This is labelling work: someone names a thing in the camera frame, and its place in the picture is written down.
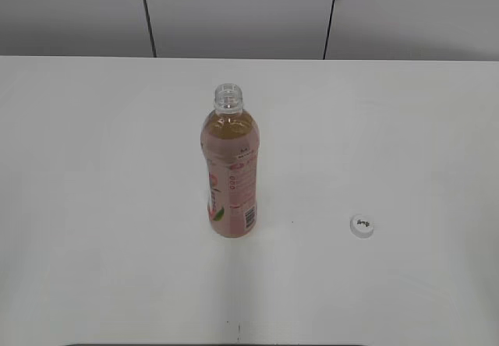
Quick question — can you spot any pink label tea bottle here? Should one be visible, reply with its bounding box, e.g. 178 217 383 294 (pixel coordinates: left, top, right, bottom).
200 83 260 238

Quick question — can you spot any white bottle cap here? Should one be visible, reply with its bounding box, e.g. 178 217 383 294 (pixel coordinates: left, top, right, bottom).
349 214 375 239

